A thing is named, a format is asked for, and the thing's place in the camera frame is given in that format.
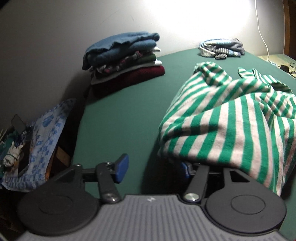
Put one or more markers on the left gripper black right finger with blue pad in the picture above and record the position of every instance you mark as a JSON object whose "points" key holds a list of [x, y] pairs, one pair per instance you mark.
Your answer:
{"points": [[218, 184]]}

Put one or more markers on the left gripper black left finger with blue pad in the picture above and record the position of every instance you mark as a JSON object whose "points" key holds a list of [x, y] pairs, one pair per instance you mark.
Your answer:
{"points": [[106, 175]]}

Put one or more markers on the green white striped shirt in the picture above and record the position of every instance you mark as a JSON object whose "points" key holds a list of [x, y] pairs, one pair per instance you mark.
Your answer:
{"points": [[246, 123]]}

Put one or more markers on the blue grey striped clothes pile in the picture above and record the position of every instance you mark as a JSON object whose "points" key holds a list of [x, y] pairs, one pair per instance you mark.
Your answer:
{"points": [[221, 48]]}

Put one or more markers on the blue white patterned towel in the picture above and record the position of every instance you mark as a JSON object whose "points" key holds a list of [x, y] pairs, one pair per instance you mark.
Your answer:
{"points": [[47, 129]]}

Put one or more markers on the white toy figure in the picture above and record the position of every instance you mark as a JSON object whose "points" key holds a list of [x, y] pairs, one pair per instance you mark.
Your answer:
{"points": [[10, 162]]}

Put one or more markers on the blue folded sweater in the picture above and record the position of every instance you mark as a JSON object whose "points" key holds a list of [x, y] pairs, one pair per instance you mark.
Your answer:
{"points": [[118, 46]]}

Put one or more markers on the black charger with cables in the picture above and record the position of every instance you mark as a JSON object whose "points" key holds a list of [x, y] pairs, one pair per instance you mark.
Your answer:
{"points": [[290, 68]]}

